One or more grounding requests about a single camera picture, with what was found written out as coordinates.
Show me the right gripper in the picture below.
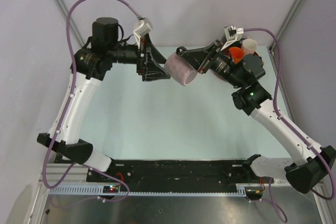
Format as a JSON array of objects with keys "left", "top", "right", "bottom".
[{"left": 178, "top": 39, "right": 244, "bottom": 89}]

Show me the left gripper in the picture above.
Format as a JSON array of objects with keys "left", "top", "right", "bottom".
[{"left": 108, "top": 33, "right": 171, "bottom": 81}]

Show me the lilac mug black handle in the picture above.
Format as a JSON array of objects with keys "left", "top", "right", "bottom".
[{"left": 164, "top": 53, "right": 197, "bottom": 86}]

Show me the orange mug black handle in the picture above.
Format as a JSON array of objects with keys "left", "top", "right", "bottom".
[{"left": 229, "top": 47, "right": 244, "bottom": 63}]

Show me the large pink mug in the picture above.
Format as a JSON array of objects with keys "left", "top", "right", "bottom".
[{"left": 242, "top": 38, "right": 258, "bottom": 55}]

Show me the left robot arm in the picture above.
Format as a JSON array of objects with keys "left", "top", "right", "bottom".
[{"left": 37, "top": 17, "right": 170, "bottom": 182}]

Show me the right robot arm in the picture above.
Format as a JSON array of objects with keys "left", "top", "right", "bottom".
[{"left": 176, "top": 40, "right": 335, "bottom": 194}]

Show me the round red tray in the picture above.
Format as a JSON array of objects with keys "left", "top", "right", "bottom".
[{"left": 210, "top": 53, "right": 266, "bottom": 88}]

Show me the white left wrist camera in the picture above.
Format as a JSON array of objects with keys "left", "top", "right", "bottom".
[{"left": 133, "top": 17, "right": 153, "bottom": 49}]

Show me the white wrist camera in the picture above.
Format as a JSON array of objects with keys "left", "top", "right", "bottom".
[
  {"left": 133, "top": 17, "right": 153, "bottom": 49},
  {"left": 221, "top": 25, "right": 244, "bottom": 51}
]

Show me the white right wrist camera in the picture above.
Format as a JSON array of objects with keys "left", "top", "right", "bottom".
[{"left": 221, "top": 25, "right": 244, "bottom": 51}]

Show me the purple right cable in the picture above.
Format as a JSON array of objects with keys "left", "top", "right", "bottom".
[{"left": 243, "top": 27, "right": 286, "bottom": 114}]

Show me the purple cable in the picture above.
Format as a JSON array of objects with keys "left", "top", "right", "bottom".
[
  {"left": 41, "top": 0, "right": 144, "bottom": 190},
  {"left": 243, "top": 27, "right": 286, "bottom": 114}
]

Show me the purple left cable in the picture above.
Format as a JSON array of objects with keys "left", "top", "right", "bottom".
[{"left": 41, "top": 0, "right": 144, "bottom": 190}]

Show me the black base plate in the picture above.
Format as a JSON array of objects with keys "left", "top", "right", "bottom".
[{"left": 86, "top": 158, "right": 275, "bottom": 186}]

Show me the grey cable duct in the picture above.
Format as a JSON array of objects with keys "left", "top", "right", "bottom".
[{"left": 49, "top": 184, "right": 261, "bottom": 197}]

